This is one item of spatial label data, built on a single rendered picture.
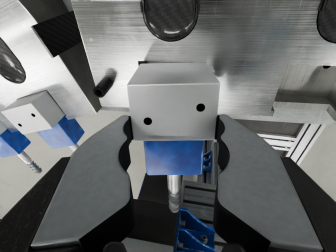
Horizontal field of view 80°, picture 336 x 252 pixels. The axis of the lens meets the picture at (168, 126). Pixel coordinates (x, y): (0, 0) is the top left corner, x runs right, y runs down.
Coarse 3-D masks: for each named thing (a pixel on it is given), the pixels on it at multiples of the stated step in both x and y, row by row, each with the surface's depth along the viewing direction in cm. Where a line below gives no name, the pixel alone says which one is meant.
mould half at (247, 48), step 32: (96, 0) 14; (128, 0) 13; (224, 0) 12; (256, 0) 12; (288, 0) 12; (320, 0) 12; (96, 32) 15; (128, 32) 15; (192, 32) 14; (224, 32) 14; (256, 32) 13; (288, 32) 13; (96, 64) 17; (128, 64) 16; (224, 64) 15; (256, 64) 14; (320, 64) 14; (224, 96) 16; (256, 96) 16
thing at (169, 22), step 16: (144, 0) 13; (160, 0) 13; (176, 0) 13; (192, 0) 13; (144, 16) 14; (160, 16) 14; (176, 16) 14; (192, 16) 13; (320, 16) 12; (160, 32) 14; (176, 32) 14; (320, 32) 13
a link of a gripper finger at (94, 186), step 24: (120, 120) 11; (96, 144) 9; (120, 144) 9; (72, 168) 8; (96, 168) 8; (120, 168) 8; (72, 192) 7; (96, 192) 7; (120, 192) 7; (48, 216) 6; (72, 216) 6; (96, 216) 6; (120, 216) 6; (48, 240) 6; (72, 240) 6; (96, 240) 6; (120, 240) 7
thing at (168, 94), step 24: (144, 72) 13; (168, 72) 13; (192, 72) 12; (144, 96) 11; (168, 96) 11; (192, 96) 11; (216, 96) 11; (144, 120) 12; (168, 120) 12; (192, 120) 12; (144, 144) 14; (168, 144) 14; (192, 144) 14; (168, 168) 15; (192, 168) 15; (168, 192) 18
